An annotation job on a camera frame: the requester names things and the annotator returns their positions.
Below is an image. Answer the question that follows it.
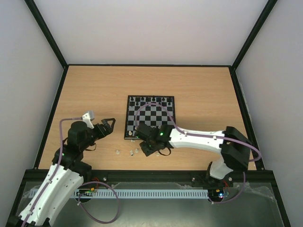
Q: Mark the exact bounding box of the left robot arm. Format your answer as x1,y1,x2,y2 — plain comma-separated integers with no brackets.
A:
6,113,116,227

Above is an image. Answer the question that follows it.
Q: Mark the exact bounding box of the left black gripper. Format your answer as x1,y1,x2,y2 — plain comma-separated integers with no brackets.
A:
81,118,116,150

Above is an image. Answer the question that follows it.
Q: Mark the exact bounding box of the left circuit board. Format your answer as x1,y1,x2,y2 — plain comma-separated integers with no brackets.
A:
74,188,98,197

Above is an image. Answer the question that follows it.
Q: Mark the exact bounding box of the black aluminium frame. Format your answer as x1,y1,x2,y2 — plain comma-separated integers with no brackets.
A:
6,0,292,227

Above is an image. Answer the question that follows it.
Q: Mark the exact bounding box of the grey slotted cable duct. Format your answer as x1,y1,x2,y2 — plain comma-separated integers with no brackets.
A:
71,189,209,199

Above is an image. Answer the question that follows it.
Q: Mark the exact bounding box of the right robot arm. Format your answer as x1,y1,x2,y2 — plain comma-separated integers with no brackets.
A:
134,123,261,185

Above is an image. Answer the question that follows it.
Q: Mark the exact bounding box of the green circuit board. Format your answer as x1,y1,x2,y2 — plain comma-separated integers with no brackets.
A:
218,192,230,198

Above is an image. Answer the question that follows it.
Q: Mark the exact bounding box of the black and silver chessboard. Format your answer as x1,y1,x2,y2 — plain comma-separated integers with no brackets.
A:
124,95,176,140

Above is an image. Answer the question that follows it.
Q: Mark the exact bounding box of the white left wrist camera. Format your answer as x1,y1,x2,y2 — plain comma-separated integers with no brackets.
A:
82,110,95,129

